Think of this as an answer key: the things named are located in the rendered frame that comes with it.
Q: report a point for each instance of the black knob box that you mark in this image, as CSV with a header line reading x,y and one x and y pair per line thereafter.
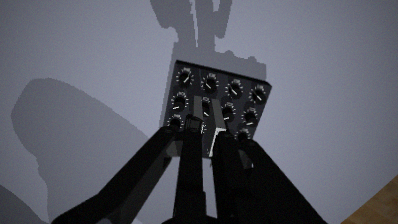
x,y
190,79

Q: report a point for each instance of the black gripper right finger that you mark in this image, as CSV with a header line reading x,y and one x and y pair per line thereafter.
x,y
281,201

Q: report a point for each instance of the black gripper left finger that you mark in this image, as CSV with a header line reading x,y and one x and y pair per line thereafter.
x,y
121,199

